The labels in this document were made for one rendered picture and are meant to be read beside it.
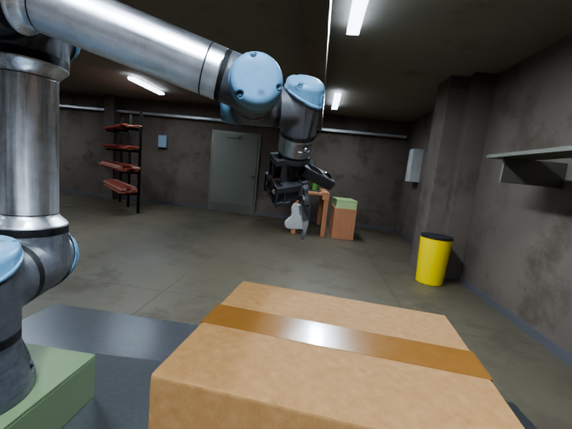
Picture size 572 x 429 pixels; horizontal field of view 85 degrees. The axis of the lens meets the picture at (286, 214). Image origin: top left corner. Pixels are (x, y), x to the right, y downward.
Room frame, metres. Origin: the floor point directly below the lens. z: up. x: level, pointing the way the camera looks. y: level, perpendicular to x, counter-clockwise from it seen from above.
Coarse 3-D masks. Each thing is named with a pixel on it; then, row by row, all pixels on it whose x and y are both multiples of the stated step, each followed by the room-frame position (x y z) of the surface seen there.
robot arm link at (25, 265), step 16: (0, 240) 0.45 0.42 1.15; (16, 240) 0.46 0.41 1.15; (0, 256) 0.41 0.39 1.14; (16, 256) 0.43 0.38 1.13; (32, 256) 0.49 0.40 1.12; (0, 272) 0.41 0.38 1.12; (16, 272) 0.43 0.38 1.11; (32, 272) 0.47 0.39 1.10; (0, 288) 0.40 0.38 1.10; (16, 288) 0.43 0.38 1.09; (32, 288) 0.47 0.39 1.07; (0, 304) 0.40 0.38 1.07; (16, 304) 0.43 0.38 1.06; (0, 320) 0.40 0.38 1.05; (16, 320) 0.43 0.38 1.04; (0, 336) 0.40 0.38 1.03
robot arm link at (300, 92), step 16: (288, 80) 0.60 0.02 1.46; (304, 80) 0.60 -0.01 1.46; (288, 96) 0.60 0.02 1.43; (304, 96) 0.59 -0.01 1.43; (320, 96) 0.60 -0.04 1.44; (288, 112) 0.60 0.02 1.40; (304, 112) 0.60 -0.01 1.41; (320, 112) 0.63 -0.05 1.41; (288, 128) 0.63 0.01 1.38; (304, 128) 0.62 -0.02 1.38
